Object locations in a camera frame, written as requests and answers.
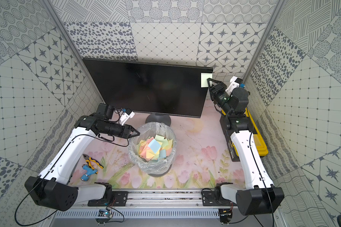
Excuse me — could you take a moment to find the green sticky note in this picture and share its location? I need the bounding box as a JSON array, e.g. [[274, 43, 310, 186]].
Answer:
[[200, 73, 213, 88]]

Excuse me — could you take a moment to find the black monitor with grey stand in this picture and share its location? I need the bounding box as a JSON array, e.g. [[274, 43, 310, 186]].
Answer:
[[83, 58, 213, 118]]

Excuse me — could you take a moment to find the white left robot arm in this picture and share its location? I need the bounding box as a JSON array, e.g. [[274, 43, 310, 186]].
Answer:
[[25, 104, 140, 211]]

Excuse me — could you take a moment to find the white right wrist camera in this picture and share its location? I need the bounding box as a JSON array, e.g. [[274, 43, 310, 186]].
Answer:
[[225, 76, 245, 96]]

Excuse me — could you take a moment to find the left circuit board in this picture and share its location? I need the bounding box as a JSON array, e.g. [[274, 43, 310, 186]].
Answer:
[[95, 209, 113, 224]]

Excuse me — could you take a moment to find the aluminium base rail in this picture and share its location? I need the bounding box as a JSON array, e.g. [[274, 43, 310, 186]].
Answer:
[[58, 189, 239, 222]]

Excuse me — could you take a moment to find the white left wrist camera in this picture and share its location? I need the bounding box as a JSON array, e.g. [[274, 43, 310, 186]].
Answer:
[[119, 108, 135, 125]]

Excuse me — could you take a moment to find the blue plastic tool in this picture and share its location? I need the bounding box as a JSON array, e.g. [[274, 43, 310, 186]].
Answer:
[[81, 165, 98, 182]]

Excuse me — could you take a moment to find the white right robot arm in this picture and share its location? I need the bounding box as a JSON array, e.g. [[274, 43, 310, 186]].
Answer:
[[207, 78, 285, 216]]

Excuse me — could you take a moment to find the yellow black toolbox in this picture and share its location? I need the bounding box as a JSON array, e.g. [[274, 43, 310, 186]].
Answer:
[[220, 108, 269, 162]]

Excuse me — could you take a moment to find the circuit board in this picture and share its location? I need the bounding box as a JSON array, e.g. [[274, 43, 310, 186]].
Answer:
[[218, 209, 233, 224], [95, 209, 113, 224]]

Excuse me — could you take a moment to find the mesh bin with plastic liner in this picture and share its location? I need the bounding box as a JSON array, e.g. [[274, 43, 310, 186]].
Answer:
[[128, 122, 177, 177]]

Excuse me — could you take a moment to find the right circuit board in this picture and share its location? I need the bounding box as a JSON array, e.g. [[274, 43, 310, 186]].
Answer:
[[218, 209, 233, 224]]

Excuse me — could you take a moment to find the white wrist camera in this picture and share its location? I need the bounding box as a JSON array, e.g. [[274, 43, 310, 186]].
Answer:
[[225, 76, 245, 96], [119, 108, 135, 125]]

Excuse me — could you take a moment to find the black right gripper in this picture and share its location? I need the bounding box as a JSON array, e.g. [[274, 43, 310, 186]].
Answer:
[[208, 78, 233, 115]]

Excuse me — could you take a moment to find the pile of discarded sticky notes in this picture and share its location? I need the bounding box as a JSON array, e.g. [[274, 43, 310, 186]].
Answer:
[[136, 135, 174, 162]]

